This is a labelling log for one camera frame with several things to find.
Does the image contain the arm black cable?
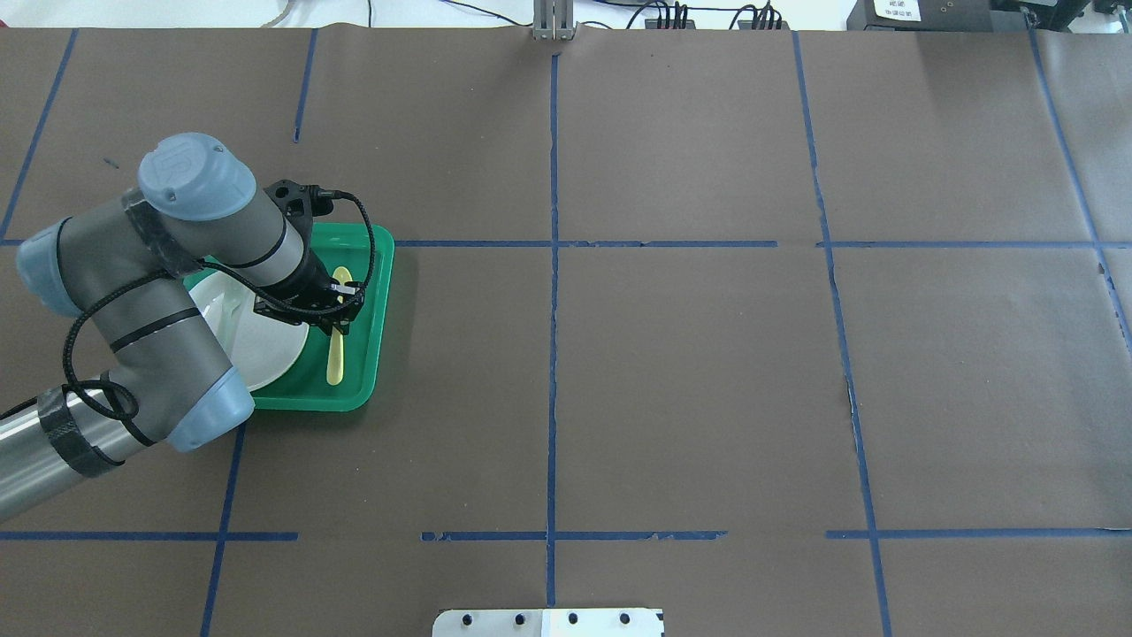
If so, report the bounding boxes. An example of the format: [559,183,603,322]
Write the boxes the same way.
[60,188,378,449]

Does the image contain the black power strip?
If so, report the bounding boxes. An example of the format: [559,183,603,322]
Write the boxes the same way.
[729,1,789,31]
[643,3,696,31]

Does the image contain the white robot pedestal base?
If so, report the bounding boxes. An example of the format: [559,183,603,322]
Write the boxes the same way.
[432,608,666,636]

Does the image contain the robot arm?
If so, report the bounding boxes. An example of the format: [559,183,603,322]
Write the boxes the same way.
[3,132,379,520]

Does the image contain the white round plate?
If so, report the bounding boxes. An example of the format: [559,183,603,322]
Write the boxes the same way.
[188,272,309,391]

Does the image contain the green plastic tray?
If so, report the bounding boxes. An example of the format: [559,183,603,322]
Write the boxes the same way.
[185,223,394,412]

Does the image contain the aluminium frame post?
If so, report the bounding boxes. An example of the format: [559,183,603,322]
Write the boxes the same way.
[531,0,577,42]

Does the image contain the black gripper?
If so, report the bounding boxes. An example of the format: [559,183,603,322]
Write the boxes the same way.
[252,257,365,337]

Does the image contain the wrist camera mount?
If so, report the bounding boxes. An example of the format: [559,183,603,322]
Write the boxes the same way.
[264,179,337,219]

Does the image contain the black computer box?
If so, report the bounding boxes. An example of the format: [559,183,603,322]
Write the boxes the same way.
[844,1,993,33]

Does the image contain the yellow plastic spoon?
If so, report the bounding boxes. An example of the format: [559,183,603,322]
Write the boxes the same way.
[325,265,352,387]

